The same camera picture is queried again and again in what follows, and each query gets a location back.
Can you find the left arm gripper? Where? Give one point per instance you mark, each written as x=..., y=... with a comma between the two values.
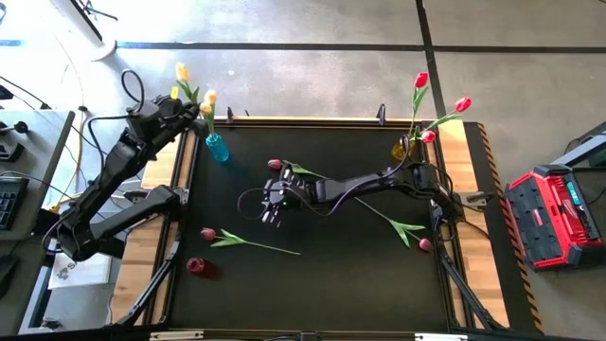
x=172, y=114

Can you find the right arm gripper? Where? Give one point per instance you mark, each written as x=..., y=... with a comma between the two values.
x=305, y=192

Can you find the white artificial tulip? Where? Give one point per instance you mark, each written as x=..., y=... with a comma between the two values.
x=210, y=96

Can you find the pink artificial tulip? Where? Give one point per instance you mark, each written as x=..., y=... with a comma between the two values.
x=426, y=244
x=208, y=234
x=274, y=164

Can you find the yellow tulip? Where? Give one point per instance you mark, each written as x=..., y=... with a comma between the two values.
x=182, y=71

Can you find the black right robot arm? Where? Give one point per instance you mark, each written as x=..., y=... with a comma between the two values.
x=369, y=182

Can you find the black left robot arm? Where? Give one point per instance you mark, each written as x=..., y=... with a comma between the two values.
x=113, y=166

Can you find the teal glass vase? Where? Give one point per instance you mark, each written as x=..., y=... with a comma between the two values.
x=218, y=147

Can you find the red glass vase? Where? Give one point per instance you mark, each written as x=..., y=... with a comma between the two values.
x=195, y=265

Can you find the yellow glass vase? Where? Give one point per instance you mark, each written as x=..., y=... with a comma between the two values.
x=399, y=150

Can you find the black clamp hook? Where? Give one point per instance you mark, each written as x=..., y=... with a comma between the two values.
x=229, y=114
x=381, y=113

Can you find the yellow tape tag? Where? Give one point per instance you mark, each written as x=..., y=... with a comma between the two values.
x=174, y=92

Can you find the black table mat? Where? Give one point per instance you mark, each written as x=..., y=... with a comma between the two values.
x=237, y=284

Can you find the white round stand base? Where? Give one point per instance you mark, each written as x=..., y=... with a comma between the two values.
x=104, y=51

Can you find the black flat panel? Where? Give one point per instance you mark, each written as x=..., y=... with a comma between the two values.
x=86, y=21

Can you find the grey desk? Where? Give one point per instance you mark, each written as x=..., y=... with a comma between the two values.
x=38, y=142

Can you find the black knob lever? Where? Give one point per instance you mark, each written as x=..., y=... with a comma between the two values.
x=20, y=126

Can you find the white printed box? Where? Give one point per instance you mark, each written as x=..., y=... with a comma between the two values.
x=90, y=274

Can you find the black keyboard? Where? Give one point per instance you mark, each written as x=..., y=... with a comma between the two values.
x=9, y=203

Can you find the black hazard striped panel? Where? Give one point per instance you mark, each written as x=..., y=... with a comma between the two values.
x=511, y=270

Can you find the red and black tool case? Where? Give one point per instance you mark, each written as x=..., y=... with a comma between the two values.
x=549, y=222

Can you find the grey metal cart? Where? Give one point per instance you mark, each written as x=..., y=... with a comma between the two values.
x=580, y=151

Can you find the silver bracket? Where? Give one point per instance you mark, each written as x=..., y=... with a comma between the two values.
x=176, y=335
x=440, y=337

